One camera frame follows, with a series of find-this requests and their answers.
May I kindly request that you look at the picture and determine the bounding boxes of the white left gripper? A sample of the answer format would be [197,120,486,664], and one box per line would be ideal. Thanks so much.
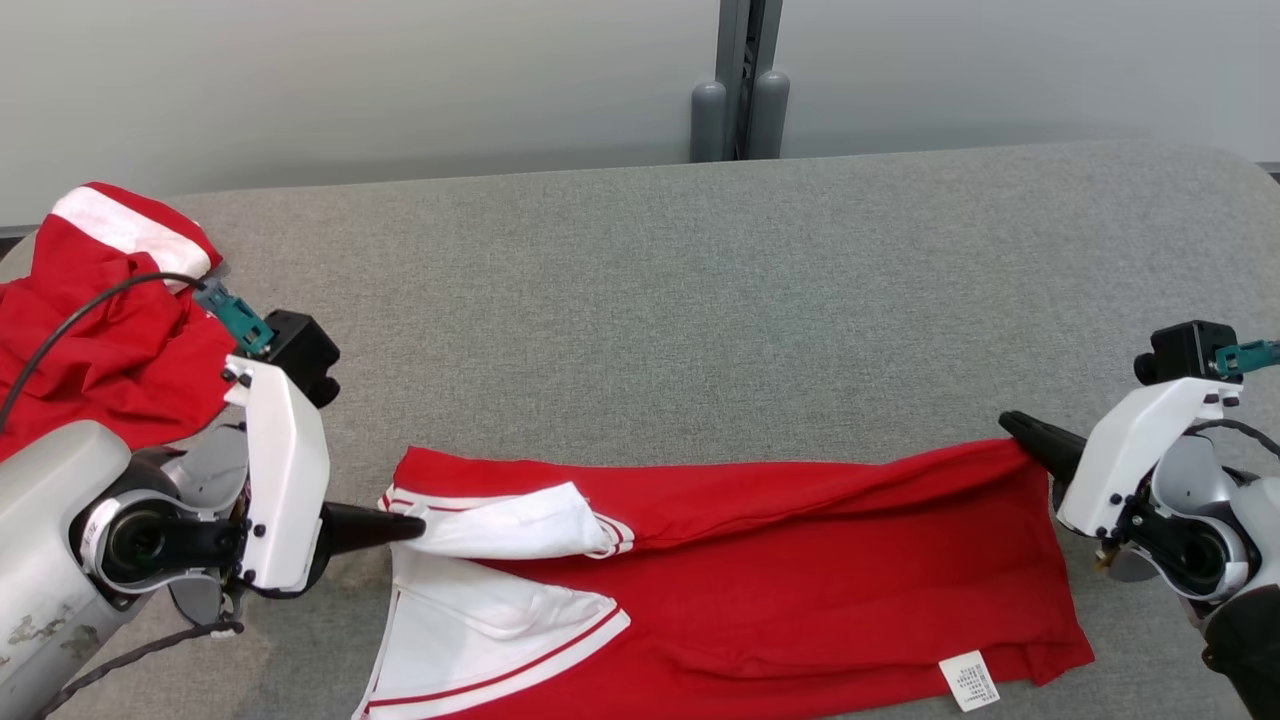
[222,355,426,598]

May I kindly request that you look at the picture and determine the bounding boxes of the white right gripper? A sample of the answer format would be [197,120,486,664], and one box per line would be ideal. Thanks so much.
[998,377,1241,541]

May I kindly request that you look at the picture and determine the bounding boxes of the red white numbered jersey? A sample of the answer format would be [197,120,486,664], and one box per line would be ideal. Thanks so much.
[352,438,1096,720]

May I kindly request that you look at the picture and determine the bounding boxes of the red shorts with white stripe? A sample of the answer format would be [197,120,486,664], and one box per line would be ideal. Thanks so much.
[0,182,241,463]

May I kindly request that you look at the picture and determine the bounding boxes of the grey fabric sofa seat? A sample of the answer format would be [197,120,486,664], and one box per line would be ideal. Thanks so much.
[0,140,1280,720]

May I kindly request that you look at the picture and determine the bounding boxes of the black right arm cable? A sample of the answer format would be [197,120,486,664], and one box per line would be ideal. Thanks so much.
[1185,418,1280,461]

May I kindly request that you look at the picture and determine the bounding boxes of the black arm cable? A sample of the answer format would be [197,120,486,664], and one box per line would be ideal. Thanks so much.
[1185,418,1280,461]
[0,272,206,433]

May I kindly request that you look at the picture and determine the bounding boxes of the teal right cable connector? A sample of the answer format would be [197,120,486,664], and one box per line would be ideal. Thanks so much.
[1213,340,1280,379]

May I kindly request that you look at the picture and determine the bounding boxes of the teal cable connector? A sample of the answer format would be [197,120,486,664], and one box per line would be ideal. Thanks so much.
[195,278,274,358]
[1213,340,1280,379]

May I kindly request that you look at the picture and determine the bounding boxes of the teal left cable connector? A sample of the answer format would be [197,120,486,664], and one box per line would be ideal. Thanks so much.
[195,278,274,358]

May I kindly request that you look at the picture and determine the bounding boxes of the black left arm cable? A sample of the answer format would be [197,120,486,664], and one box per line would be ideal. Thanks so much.
[0,272,206,433]

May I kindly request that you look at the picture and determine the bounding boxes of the grey cylinder post foot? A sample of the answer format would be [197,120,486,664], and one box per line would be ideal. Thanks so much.
[690,82,728,163]
[748,70,791,160]

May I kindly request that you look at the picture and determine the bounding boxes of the grey vertical post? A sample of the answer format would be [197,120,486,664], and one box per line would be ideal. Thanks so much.
[715,0,784,161]

